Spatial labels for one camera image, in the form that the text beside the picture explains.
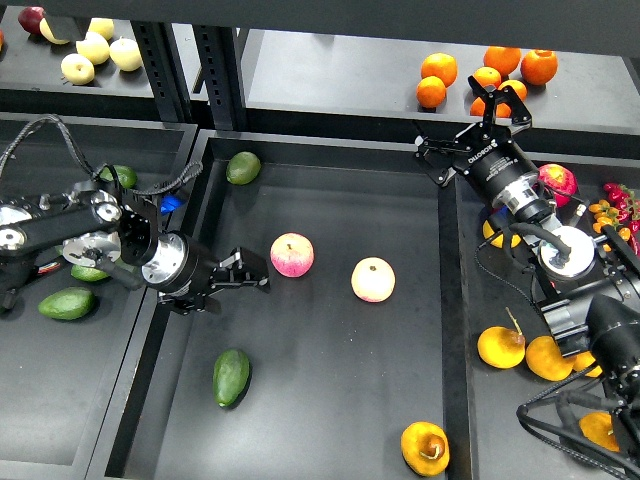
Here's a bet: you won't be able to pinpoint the dark red apple on shelf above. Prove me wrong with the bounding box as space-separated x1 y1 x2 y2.
18 6 45 35

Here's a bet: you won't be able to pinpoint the pale yellow apple front left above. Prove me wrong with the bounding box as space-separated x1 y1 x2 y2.
60 53 95 85

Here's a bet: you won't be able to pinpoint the orange lower left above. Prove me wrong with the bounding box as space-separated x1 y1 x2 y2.
416 76 446 109

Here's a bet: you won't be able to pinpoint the green avocado lower cluster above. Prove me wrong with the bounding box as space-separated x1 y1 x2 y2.
38 287 96 321

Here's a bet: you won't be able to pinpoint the pale yellow apple half hidden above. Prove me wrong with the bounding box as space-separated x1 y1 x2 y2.
39 18 70 45

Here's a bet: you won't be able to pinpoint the small orange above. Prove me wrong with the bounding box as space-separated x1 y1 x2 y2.
498 79 528 101
472 66 502 89

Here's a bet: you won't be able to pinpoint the bright red apple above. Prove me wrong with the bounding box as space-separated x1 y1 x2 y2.
539 163 578 208

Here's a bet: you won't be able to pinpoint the pale yellow apple centre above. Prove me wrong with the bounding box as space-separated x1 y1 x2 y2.
75 31 110 65

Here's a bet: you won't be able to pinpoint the black perforated shelf post right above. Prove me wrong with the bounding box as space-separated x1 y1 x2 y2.
193 25 248 131

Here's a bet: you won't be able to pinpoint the orange top right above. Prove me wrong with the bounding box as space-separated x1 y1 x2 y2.
520 49 559 86

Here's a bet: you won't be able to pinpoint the black perforated shelf post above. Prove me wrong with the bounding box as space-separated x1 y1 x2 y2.
193 25 248 131
130 20 192 123

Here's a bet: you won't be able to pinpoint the small orange right centre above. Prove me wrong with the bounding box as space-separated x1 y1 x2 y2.
498 79 528 101

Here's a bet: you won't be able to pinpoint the black centre tray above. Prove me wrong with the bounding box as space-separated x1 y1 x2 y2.
87 131 450 479

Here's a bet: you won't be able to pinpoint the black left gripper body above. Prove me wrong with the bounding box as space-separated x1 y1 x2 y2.
142 232 219 310

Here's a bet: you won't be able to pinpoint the green avocado at tray corner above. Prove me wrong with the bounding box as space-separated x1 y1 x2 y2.
226 151 261 185

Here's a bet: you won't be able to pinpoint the green avocado middle cluster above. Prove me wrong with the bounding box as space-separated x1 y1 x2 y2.
70 265 110 283

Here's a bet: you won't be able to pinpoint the orange bottom front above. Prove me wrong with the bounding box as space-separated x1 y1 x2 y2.
470 98 511 118

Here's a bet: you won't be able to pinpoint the pink red apple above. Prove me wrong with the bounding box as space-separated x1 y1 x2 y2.
270 232 315 278

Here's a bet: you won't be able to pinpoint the yellow pear upper right tray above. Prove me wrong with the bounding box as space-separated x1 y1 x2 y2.
482 220 521 248

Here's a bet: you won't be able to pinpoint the black left tray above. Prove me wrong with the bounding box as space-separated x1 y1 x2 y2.
1 116 197 479

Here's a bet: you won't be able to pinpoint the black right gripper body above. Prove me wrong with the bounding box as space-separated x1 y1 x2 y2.
453 124 538 210

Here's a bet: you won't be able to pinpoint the green avocado cluster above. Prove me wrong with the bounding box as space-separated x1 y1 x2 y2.
70 265 110 283
38 287 96 321

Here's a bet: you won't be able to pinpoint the black right tray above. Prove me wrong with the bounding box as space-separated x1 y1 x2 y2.
439 149 640 480

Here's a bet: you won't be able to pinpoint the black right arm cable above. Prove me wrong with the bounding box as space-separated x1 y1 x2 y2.
514 374 640 480

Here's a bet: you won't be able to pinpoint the yellow pear behind arm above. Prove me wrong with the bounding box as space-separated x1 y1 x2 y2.
573 351 603 378

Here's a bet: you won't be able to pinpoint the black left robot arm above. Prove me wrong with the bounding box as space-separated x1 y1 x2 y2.
1 114 270 314

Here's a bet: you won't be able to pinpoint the yellow pear with long stem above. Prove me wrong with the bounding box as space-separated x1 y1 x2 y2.
477 307 526 369

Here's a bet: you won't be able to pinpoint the red and orange cherry tomatoes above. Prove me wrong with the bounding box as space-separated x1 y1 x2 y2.
588 182 639 256

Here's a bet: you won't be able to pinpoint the orange top centre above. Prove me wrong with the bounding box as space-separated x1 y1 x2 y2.
483 46 522 77

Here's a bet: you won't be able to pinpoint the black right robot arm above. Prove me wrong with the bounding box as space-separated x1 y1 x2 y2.
415 78 639 479

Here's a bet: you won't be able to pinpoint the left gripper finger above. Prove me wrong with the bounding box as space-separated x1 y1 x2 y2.
212 247 270 293
172 295 221 315

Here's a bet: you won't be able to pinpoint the yellow pear tray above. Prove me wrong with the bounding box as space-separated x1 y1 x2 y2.
482 220 521 248
525 336 575 382

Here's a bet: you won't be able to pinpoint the pale yellow apple right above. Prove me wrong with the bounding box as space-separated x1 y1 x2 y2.
109 37 143 72

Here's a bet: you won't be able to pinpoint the black tray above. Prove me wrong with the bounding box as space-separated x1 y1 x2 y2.
1 116 197 479
87 131 450 479
439 149 640 480

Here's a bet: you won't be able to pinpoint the pale yellow pink apple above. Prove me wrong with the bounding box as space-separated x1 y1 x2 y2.
351 257 396 303

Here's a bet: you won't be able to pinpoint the pale yellow apple back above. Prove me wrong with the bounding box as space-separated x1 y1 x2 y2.
88 17 115 41

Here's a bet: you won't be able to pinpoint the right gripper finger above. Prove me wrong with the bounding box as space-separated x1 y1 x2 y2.
468 76 532 131
412 120 458 188

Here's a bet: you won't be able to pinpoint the yellow pear middle right tray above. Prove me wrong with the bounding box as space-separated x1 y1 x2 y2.
525 336 575 382

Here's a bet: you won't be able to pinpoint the green avocado left tray top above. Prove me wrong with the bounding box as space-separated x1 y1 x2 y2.
100 165 138 189

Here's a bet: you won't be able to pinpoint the black perforated shelf post left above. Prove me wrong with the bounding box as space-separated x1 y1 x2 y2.
130 20 192 123

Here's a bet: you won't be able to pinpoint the orange top left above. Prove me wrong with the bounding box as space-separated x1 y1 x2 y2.
421 52 458 88

